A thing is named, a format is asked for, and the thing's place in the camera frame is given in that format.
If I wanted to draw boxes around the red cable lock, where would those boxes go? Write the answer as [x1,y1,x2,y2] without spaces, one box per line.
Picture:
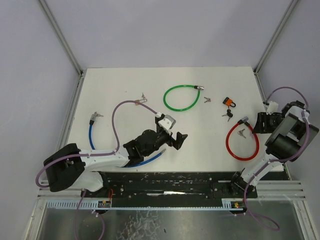
[225,116,260,162]

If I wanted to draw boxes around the red lock key bunch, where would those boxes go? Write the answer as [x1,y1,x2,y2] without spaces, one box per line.
[237,128,246,139]

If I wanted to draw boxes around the black padlock keys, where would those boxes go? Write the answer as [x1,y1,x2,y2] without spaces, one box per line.
[222,109,233,122]

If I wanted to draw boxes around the orange padlock with keys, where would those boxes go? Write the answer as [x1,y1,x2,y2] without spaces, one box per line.
[222,97,237,108]

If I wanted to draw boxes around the brass padlock with key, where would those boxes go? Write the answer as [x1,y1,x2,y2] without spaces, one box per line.
[134,97,148,106]

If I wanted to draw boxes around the green cable lock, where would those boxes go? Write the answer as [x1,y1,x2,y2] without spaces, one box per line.
[163,84,205,112]

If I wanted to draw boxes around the blue cable lock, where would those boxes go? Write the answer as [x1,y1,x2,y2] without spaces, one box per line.
[88,111,166,168]

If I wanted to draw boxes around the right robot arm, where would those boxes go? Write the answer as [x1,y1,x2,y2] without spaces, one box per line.
[227,100,319,198]

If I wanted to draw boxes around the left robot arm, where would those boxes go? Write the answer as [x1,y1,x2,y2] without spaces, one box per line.
[43,118,188,198]

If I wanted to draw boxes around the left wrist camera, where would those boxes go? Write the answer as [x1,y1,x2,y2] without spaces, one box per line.
[155,112,176,135]

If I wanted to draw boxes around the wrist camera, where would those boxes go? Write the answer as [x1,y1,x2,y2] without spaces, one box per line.
[155,112,176,135]
[263,101,279,115]

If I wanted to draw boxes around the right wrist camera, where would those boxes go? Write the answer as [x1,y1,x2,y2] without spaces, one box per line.
[263,101,279,115]

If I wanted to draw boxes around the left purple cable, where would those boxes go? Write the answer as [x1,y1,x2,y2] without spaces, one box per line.
[34,99,161,240]

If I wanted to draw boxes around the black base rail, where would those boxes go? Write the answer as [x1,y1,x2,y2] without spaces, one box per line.
[85,172,255,199]

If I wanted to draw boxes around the right aluminium frame post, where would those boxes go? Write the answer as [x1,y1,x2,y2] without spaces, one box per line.
[253,0,300,75]

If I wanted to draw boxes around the aluminium frame post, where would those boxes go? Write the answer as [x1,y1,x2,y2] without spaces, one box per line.
[253,0,300,75]
[37,0,84,75]

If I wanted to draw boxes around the left aluminium frame post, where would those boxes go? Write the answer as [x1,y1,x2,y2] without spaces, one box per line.
[37,0,84,75]

